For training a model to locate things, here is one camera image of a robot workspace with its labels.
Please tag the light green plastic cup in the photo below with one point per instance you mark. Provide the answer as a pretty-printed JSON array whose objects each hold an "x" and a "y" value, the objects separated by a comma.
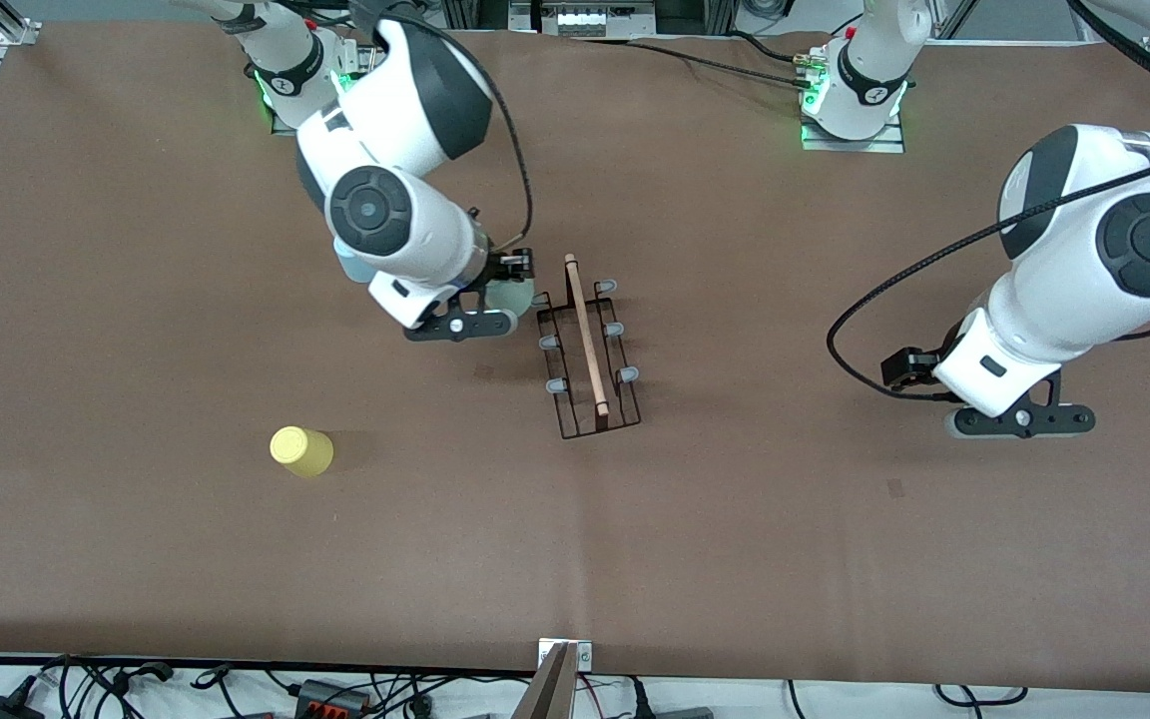
[{"x": 510, "y": 300}]

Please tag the yellow plastic cup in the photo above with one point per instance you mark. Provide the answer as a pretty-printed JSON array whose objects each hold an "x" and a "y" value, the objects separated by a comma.
[{"x": 302, "y": 452}]

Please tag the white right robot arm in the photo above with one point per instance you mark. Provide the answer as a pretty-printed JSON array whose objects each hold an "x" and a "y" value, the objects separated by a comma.
[{"x": 365, "y": 140}]

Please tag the light blue plastic cup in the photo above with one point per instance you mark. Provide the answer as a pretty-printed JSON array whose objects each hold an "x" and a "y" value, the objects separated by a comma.
[{"x": 347, "y": 265}]

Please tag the brown table mat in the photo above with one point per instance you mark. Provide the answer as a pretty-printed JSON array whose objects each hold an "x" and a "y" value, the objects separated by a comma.
[{"x": 735, "y": 549}]

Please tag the white socket box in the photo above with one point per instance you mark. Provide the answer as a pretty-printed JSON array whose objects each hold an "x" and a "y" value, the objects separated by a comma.
[{"x": 585, "y": 18}]

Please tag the black power strip orange switches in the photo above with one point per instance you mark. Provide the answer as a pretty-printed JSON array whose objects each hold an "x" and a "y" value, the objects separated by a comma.
[{"x": 330, "y": 697}]

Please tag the black power adapter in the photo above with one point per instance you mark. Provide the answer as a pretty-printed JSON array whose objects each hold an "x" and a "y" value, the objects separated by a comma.
[{"x": 6, "y": 709}]

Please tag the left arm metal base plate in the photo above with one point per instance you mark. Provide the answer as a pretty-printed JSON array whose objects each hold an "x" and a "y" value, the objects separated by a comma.
[{"x": 855, "y": 146}]

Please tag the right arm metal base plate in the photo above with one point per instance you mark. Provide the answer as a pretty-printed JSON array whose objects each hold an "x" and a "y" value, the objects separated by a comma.
[{"x": 367, "y": 62}]

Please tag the small metal mounting bracket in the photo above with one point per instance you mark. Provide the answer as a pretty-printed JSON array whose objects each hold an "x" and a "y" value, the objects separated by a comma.
[{"x": 585, "y": 654}]

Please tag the brown camera support bar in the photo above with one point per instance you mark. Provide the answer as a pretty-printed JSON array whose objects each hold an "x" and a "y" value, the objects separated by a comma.
[{"x": 550, "y": 694}]

